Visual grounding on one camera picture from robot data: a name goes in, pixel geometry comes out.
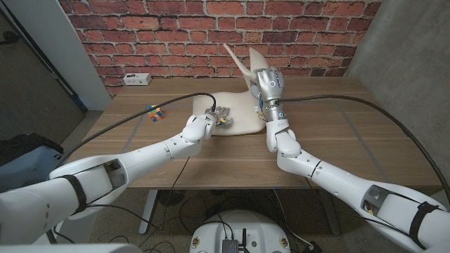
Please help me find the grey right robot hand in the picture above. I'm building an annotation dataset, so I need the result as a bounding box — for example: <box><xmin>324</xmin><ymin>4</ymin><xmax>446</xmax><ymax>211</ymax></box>
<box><xmin>250</xmin><ymin>66</ymin><xmax>285</xmax><ymax>103</ymax></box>

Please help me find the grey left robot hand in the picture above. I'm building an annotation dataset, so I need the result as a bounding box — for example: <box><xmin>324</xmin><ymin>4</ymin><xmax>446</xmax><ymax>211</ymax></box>
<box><xmin>205</xmin><ymin>105</ymin><xmax>233</xmax><ymax>127</ymax></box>

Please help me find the cream memory foam sheet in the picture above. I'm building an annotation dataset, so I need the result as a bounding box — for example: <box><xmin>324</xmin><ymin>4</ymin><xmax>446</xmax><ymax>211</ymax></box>
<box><xmin>192</xmin><ymin>43</ymin><xmax>270</xmax><ymax>137</ymax></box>

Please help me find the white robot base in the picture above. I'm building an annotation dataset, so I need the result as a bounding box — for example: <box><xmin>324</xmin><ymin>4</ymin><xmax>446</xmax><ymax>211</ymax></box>
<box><xmin>188</xmin><ymin>209</ymin><xmax>292</xmax><ymax>253</ymax></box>

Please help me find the multicolour puzzle cube toy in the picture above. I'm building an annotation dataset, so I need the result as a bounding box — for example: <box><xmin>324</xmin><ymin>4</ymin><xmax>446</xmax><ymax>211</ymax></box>
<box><xmin>146</xmin><ymin>104</ymin><xmax>165</xmax><ymax>123</ymax></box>

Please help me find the white power strip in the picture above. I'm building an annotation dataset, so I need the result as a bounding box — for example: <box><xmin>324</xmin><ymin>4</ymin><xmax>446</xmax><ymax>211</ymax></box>
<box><xmin>122</xmin><ymin>72</ymin><xmax>153</xmax><ymax>86</ymax></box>

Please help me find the red brick printed backdrop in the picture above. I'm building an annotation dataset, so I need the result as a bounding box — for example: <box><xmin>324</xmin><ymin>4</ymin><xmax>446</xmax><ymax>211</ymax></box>
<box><xmin>58</xmin><ymin>0</ymin><xmax>383</xmax><ymax>98</ymax></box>

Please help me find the black round floor fan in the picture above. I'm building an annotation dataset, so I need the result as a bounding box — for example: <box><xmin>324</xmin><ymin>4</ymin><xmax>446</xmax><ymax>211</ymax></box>
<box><xmin>157</xmin><ymin>189</ymin><xmax>186</xmax><ymax>207</ymax></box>

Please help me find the white table leg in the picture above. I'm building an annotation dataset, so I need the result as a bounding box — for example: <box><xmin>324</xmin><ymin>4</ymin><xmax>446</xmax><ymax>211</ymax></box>
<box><xmin>139</xmin><ymin>189</ymin><xmax>159</xmax><ymax>235</ymax></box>

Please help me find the grey electronics box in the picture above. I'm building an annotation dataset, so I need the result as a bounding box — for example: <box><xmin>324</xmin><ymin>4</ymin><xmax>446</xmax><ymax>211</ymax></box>
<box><xmin>221</xmin><ymin>238</ymin><xmax>240</xmax><ymax>253</ymax></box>

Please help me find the white robot torso edge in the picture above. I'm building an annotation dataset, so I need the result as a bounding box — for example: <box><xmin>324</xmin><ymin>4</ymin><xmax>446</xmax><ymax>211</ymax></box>
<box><xmin>0</xmin><ymin>242</ymin><xmax>143</xmax><ymax>253</ymax></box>

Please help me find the black cloth bag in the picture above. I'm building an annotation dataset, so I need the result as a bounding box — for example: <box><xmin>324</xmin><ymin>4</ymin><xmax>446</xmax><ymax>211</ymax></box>
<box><xmin>0</xmin><ymin>132</ymin><xmax>65</xmax><ymax>166</ymax></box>

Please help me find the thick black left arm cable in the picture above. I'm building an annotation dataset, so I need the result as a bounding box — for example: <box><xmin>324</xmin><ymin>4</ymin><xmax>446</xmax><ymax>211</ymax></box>
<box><xmin>52</xmin><ymin>92</ymin><xmax>217</xmax><ymax>173</ymax></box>

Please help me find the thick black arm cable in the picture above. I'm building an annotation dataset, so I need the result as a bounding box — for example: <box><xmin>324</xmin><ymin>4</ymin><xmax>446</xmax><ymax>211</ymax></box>
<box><xmin>276</xmin><ymin>94</ymin><xmax>450</xmax><ymax>205</ymax></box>
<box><xmin>52</xmin><ymin>92</ymin><xmax>217</xmax><ymax>173</ymax></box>

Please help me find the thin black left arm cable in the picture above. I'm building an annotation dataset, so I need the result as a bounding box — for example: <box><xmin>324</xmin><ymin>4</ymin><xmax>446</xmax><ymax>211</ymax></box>
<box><xmin>87</xmin><ymin>157</ymin><xmax>191</xmax><ymax>233</ymax></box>

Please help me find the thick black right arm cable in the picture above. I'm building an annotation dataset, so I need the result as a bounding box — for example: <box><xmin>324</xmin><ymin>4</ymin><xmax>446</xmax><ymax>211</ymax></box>
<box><xmin>276</xmin><ymin>94</ymin><xmax>450</xmax><ymax>205</ymax></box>

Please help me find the white floor cable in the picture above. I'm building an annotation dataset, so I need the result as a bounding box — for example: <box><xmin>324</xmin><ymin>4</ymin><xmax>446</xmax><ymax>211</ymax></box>
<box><xmin>273</xmin><ymin>189</ymin><xmax>314</xmax><ymax>249</ymax></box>

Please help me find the white door frame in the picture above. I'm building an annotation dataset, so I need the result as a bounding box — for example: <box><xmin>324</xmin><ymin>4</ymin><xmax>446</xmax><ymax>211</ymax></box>
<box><xmin>3</xmin><ymin>0</ymin><xmax>113</xmax><ymax>112</ymax></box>

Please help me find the black door handle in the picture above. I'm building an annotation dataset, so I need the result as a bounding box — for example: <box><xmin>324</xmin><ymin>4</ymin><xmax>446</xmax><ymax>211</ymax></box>
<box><xmin>0</xmin><ymin>30</ymin><xmax>21</xmax><ymax>46</ymax></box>

